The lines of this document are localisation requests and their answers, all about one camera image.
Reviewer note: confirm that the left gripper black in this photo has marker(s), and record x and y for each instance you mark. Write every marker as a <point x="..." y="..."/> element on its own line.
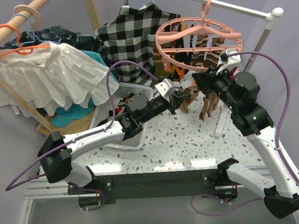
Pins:
<point x="176" y="99"/>

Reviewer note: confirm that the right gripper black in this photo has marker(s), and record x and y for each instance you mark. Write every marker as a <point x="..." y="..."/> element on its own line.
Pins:
<point x="205" y="79"/>

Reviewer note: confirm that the argyle orange brown sock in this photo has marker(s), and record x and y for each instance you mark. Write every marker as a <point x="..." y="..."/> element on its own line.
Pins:
<point x="208" y="106"/>

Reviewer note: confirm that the pink round clip hanger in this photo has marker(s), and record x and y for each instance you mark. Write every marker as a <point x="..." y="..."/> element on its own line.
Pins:
<point x="195" y="43"/>

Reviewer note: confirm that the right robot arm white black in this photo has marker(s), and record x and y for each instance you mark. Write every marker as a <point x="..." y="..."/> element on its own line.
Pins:
<point x="280" y="194"/>

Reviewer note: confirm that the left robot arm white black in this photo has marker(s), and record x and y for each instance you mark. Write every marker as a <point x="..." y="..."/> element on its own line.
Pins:
<point x="58" y="153"/>

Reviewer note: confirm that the light blue hanger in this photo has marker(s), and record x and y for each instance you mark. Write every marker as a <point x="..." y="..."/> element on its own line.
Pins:
<point x="31" y="27"/>

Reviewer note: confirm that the orange clothes hanger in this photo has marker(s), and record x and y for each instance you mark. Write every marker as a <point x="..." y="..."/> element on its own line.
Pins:
<point x="21" y="49"/>

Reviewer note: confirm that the brown white striped sock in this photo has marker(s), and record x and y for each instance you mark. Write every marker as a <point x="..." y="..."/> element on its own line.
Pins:
<point x="206" y="58"/>

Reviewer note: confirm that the olive striped hanging sock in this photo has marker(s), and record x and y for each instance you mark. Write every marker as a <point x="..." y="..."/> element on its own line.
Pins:
<point x="160" y="71"/>

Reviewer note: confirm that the white laundry basket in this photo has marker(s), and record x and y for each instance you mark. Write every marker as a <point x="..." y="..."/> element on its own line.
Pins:
<point x="124" y="90"/>

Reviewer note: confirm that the black white checked shirt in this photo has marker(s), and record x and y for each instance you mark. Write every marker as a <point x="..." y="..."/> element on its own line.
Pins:
<point x="131" y="35"/>

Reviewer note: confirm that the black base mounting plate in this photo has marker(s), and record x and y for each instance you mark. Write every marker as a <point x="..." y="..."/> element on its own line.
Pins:
<point x="154" y="185"/>

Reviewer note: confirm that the teal cloth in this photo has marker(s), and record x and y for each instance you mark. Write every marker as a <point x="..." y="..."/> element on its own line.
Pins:
<point x="64" y="117"/>

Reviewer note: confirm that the white ruffled blouse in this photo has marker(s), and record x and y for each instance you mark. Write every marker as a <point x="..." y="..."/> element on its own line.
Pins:
<point x="54" y="77"/>

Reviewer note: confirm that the dark patterned garment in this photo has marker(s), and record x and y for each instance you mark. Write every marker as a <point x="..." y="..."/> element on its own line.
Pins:
<point x="60" y="34"/>

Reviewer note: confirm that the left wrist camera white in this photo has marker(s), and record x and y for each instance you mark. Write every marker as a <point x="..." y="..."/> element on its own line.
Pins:
<point x="165" y="87"/>

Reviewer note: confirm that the white rack foot bracket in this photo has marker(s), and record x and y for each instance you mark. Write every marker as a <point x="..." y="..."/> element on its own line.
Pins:
<point x="224" y="114"/>

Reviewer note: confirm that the metal clothes rail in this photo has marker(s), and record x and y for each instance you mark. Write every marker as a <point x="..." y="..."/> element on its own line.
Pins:
<point x="271" y="18"/>

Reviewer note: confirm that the wooden clothes rail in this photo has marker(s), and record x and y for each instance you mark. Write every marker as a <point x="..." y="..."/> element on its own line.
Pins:
<point x="30" y="10"/>

